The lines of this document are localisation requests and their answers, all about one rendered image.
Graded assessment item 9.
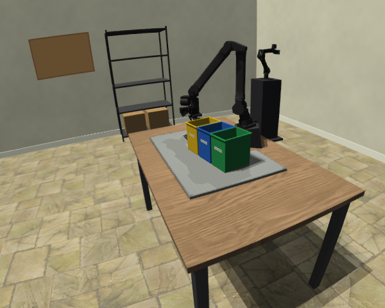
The blue open bin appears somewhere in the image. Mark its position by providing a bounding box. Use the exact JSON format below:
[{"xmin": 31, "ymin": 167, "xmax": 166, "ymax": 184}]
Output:
[{"xmin": 197, "ymin": 121, "xmax": 235, "ymax": 164}]

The green open-top bin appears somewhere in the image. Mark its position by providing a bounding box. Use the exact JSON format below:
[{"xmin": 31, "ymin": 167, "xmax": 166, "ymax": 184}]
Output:
[{"xmin": 211, "ymin": 127, "xmax": 252, "ymax": 173}]

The yellow open bin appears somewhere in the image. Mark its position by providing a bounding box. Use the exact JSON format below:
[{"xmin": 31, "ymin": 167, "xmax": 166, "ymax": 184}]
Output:
[{"xmin": 186, "ymin": 117, "xmax": 220, "ymax": 155}]

